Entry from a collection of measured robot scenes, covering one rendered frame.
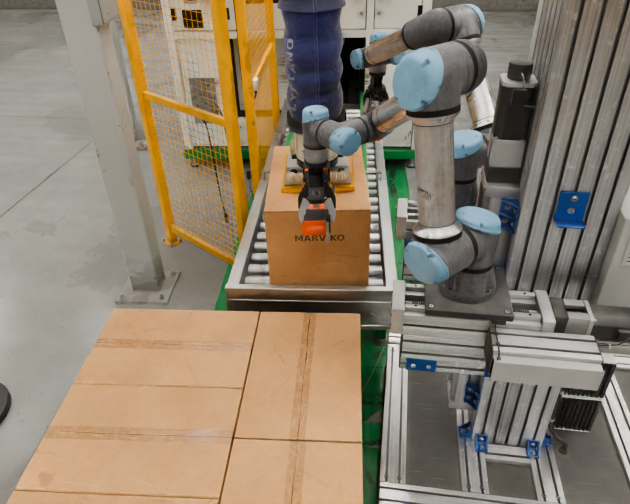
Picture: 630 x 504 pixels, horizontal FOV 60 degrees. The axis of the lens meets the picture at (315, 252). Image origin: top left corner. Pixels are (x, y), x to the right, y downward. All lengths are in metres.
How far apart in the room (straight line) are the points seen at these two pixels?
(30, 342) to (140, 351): 1.20
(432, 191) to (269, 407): 0.95
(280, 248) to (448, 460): 1.00
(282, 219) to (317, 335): 0.46
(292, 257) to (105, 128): 1.19
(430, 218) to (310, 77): 0.93
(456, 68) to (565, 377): 0.81
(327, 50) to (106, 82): 1.15
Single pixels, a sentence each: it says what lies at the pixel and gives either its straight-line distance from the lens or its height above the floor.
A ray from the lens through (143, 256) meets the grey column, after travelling 3.17.
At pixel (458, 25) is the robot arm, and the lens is 1.97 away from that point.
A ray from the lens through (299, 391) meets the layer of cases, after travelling 1.90.
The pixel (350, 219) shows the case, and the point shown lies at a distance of 2.06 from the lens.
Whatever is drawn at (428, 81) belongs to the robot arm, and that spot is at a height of 1.63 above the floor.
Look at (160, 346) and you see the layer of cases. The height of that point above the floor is 0.54.
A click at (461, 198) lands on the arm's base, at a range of 1.89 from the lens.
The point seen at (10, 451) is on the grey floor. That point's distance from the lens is 2.77.
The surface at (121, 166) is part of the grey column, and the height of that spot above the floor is 0.80.
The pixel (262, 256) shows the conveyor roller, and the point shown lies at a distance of 2.51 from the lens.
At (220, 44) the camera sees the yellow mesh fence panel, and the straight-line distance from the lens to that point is 2.61.
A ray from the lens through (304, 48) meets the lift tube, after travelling 2.03.
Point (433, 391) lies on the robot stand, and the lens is 2.38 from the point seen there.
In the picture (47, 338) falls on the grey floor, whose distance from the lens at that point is 3.24.
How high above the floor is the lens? 1.97
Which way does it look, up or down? 34 degrees down
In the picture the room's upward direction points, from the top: 2 degrees counter-clockwise
